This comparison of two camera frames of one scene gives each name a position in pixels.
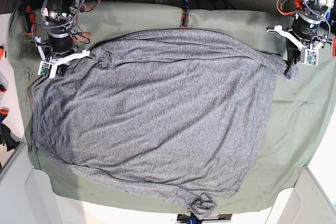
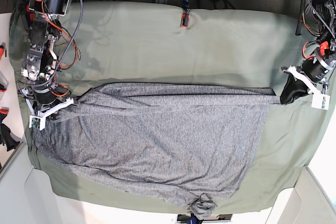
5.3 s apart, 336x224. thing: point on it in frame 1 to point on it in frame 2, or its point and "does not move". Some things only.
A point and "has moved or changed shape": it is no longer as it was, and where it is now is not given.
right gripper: (304, 35) to (313, 72)
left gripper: (58, 49) to (42, 109)
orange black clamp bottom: (192, 219) does not move
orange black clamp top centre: (185, 17) does not move
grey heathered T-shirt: (169, 116) has moved or changed shape
